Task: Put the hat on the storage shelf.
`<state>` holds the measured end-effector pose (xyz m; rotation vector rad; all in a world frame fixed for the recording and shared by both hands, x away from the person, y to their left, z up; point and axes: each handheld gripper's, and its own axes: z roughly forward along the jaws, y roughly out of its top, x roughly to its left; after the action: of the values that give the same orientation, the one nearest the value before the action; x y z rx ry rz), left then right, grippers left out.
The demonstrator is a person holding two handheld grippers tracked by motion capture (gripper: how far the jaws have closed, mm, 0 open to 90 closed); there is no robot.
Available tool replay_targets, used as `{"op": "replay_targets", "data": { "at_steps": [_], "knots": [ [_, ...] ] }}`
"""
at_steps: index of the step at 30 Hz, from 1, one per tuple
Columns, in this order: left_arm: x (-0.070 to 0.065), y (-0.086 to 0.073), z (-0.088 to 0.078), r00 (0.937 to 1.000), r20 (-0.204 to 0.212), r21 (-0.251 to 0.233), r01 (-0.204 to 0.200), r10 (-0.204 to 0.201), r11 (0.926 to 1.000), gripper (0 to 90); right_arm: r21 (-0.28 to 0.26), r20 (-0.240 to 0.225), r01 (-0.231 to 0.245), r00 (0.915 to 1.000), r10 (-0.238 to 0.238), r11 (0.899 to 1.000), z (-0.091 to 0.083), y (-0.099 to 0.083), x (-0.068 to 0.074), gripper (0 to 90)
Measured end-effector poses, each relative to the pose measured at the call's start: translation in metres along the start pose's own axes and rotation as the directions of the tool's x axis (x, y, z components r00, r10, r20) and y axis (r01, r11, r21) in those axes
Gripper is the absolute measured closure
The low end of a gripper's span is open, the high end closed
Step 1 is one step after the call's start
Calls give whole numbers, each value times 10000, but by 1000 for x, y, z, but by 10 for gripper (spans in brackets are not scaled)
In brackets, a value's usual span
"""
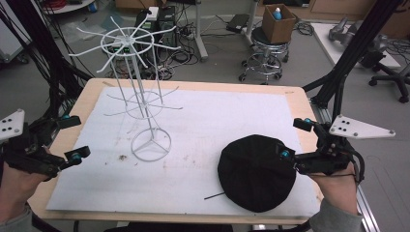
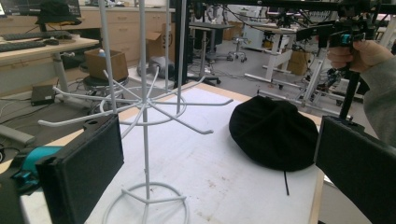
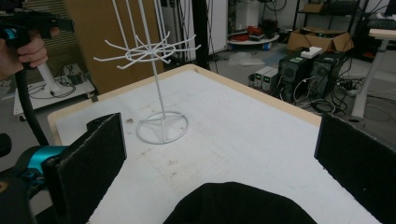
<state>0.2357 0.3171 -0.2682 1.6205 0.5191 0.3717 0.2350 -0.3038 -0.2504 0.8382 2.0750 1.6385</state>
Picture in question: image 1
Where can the thin black stick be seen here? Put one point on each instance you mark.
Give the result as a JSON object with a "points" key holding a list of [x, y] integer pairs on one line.
{"points": [[214, 195]]}

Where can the white foam mat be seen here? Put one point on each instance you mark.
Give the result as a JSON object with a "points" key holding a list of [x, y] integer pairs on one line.
{"points": [[209, 129]]}

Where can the brown cardboard box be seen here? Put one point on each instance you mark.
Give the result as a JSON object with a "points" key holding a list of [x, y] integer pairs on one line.
{"points": [[277, 30]]}

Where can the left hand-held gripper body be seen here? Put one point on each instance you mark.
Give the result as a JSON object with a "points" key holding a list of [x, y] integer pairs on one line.
{"points": [[29, 151]]}

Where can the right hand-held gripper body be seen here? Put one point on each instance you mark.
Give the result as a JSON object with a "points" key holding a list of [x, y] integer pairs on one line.
{"points": [[335, 151]]}

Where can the black office chair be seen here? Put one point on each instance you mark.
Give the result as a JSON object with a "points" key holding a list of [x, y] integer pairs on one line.
{"points": [[396, 77]]}

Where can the aluminium rail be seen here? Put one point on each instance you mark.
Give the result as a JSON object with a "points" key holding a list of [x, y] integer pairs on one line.
{"points": [[367, 206]]}

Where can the grey equipment case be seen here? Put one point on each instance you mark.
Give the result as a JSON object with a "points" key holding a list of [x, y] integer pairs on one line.
{"points": [[13, 42]]}

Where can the chrome stool with black seat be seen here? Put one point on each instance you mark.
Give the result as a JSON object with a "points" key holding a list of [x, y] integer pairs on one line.
{"points": [[257, 37]]}

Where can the black hat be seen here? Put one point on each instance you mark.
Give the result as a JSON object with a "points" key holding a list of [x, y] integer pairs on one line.
{"points": [[251, 174]]}

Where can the black flat box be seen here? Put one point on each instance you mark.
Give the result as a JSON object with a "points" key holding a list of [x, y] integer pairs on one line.
{"points": [[238, 22]]}

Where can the black computer tower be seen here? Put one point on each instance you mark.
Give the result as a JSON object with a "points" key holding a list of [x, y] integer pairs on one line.
{"points": [[167, 22]]}

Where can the grey table leg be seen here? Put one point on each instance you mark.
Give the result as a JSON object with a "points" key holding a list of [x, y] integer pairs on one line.
{"points": [[199, 32], [249, 22]]}

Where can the person's left hand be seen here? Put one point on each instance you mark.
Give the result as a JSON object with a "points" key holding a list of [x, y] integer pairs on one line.
{"points": [[16, 190]]}

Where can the white board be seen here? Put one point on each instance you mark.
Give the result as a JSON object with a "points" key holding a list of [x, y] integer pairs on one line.
{"points": [[325, 40]]}

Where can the blue bottle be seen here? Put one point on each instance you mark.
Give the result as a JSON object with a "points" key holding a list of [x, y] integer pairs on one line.
{"points": [[277, 14]]}

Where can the white round table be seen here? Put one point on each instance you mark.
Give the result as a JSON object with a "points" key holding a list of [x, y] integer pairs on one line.
{"points": [[69, 6]]}

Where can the person's right hand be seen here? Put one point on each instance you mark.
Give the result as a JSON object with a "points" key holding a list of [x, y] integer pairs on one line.
{"points": [[335, 190]]}

